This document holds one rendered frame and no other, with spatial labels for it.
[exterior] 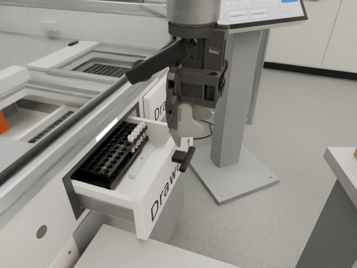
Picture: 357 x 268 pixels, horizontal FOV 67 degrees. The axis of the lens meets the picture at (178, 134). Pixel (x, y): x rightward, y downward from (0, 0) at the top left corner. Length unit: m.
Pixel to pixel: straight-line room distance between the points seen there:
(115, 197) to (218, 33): 0.31
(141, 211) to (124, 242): 0.15
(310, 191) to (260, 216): 0.41
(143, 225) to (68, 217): 0.15
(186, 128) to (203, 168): 1.36
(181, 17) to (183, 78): 0.09
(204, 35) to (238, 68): 1.10
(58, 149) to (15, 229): 0.13
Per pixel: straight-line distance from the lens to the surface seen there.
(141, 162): 0.62
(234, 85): 1.51
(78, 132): 0.50
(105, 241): 0.60
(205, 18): 0.38
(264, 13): 1.37
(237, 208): 1.65
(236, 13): 1.29
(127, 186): 0.58
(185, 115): 0.44
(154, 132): 0.68
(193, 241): 1.50
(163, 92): 0.80
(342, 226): 0.96
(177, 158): 0.53
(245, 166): 1.87
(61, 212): 0.53
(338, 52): 3.49
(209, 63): 0.41
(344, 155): 0.90
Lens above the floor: 1.25
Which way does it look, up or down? 35 degrees down
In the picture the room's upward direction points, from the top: straight up
